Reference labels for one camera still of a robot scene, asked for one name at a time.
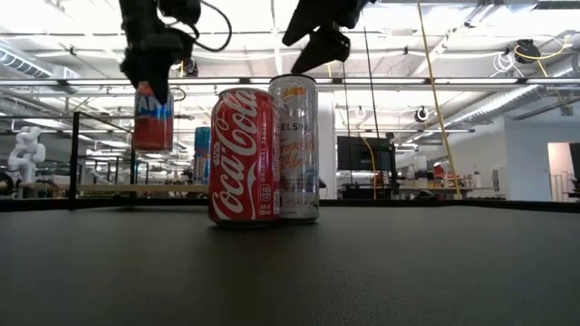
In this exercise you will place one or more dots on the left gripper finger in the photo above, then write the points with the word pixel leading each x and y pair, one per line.
pixel 158 77
pixel 130 72

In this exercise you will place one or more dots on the wooden shelf with black frame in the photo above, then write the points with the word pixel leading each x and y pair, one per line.
pixel 136 188

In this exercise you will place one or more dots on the cluttered background workbench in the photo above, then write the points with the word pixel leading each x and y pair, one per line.
pixel 453 185

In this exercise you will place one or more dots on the black table mat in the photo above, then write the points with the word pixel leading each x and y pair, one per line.
pixel 362 271

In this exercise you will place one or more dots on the red blue Fanta can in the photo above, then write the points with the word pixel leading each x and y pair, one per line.
pixel 151 129

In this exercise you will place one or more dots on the red Coca-Cola can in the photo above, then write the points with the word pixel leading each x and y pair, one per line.
pixel 244 158

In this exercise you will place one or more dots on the tall silver Celsius can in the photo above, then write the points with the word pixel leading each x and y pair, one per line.
pixel 299 149

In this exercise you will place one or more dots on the blue silver energy drink can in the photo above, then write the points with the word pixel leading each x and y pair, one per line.
pixel 202 154

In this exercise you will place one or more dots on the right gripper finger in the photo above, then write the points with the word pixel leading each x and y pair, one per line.
pixel 308 20
pixel 326 50

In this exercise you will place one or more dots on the black monitor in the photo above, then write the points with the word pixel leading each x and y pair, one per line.
pixel 358 154

